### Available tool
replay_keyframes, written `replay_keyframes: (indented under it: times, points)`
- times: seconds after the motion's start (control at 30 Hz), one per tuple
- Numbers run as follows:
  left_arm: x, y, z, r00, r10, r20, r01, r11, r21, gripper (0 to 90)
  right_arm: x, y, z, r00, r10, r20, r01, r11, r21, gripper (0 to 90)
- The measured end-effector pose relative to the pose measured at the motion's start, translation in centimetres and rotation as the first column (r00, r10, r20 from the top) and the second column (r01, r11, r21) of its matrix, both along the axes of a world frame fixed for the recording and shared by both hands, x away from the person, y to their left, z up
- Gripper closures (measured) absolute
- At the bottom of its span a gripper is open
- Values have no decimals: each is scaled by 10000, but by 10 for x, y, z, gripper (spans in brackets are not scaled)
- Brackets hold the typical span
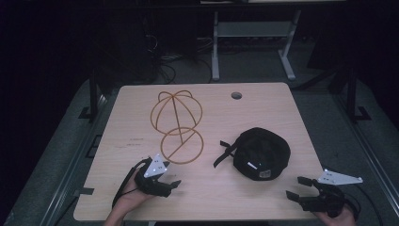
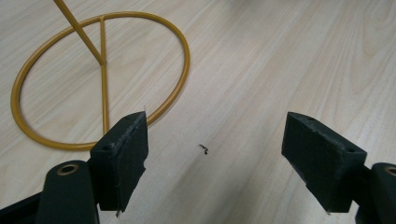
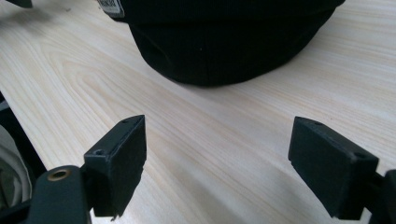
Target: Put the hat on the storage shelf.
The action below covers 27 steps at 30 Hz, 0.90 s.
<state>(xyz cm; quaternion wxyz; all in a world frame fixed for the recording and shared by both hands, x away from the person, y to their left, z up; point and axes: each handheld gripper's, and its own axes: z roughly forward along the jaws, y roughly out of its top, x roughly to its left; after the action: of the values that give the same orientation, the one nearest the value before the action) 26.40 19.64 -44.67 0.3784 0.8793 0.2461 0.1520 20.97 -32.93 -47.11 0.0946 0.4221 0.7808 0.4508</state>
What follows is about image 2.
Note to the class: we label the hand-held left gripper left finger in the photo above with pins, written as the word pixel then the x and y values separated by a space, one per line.
pixel 120 168

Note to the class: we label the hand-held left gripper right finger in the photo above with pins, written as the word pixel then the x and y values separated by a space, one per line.
pixel 323 165

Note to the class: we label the small dark debris speck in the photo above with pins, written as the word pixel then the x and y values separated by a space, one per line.
pixel 204 149

